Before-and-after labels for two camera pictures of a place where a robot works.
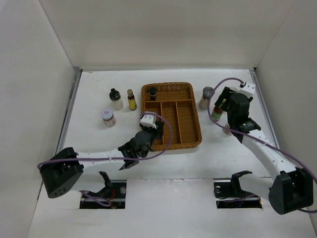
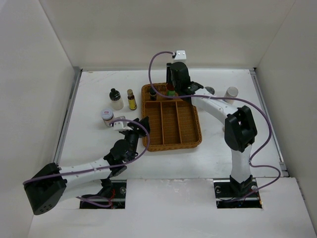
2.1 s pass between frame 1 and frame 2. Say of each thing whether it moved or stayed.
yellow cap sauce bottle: moved
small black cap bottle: stayed
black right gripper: moved
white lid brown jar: stayed
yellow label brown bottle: stayed
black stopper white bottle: stayed
